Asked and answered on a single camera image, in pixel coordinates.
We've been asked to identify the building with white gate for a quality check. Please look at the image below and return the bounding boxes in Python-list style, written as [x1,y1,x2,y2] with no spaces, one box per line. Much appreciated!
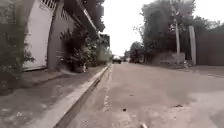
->
[19,0,106,73]

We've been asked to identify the leafy climbing plant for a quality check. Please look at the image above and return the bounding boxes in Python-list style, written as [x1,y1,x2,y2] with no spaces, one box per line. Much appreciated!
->
[0,0,36,94]

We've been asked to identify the white pillar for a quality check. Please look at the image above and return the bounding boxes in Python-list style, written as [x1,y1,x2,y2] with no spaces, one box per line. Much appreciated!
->
[188,25,198,66]

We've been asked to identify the dark car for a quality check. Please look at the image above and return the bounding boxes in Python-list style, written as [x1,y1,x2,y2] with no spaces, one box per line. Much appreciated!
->
[111,55,123,65]

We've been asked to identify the bushes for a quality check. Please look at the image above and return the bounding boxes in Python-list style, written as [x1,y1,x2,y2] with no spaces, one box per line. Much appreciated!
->
[59,26,113,74]

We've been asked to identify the trees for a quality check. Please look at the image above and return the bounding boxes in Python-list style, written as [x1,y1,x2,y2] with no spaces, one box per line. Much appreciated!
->
[128,0,224,64]

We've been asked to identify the low grey wall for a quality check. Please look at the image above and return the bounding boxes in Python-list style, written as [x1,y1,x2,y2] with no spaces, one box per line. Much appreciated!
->
[151,51,186,66]

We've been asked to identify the pale concrete kerb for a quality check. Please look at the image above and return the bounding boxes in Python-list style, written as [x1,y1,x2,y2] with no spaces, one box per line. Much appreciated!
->
[24,63,113,128]

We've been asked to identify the dark wall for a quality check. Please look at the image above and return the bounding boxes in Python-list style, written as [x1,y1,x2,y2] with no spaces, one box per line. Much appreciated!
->
[195,26,224,67]

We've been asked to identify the grey asphalt road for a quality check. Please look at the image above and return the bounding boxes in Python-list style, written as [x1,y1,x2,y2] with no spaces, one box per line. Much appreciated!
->
[54,63,224,128]

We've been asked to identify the roadside verge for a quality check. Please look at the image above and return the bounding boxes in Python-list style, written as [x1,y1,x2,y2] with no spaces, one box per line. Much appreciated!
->
[166,64,224,78]

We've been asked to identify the utility pole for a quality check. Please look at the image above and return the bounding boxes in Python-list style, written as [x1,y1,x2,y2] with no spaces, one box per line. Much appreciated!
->
[169,0,182,56]

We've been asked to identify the concrete pavement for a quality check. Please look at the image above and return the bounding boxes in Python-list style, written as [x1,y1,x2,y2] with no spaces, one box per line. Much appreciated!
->
[0,64,109,128]

